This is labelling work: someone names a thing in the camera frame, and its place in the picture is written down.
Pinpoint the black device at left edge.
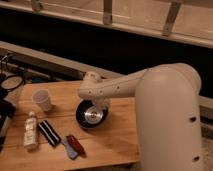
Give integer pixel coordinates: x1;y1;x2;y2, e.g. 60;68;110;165
0;100;16;152

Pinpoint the metal window bracket centre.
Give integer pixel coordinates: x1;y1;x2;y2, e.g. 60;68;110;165
102;0;112;25

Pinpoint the red brown oblong object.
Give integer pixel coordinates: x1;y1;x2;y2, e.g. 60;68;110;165
67;135;86;155

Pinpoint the wooden board tabletop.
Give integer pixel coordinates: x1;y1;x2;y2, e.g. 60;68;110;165
0;81;139;171

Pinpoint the round black framed mirror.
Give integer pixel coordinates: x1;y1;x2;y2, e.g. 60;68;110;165
1;75;24;92

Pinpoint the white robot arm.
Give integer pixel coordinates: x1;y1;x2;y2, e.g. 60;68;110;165
78;63;204;171

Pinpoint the blue rectangular block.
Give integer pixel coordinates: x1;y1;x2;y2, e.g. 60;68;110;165
62;139;79;160

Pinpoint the metal window bracket right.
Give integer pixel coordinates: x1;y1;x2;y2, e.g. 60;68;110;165
162;0;182;36

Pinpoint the metal window bracket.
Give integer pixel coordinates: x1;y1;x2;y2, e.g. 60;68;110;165
102;0;112;25
162;0;182;36
31;0;42;12

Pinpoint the metal window bracket left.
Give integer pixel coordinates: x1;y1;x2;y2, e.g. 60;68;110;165
31;0;42;12

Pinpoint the clear plastic bottle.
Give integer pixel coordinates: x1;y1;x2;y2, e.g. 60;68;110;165
23;111;38;151

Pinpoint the dark ceramic bowl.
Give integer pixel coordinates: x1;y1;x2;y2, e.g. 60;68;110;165
76;100;107;129

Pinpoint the white plastic cup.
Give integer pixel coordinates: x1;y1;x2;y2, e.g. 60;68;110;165
32;89;52;112

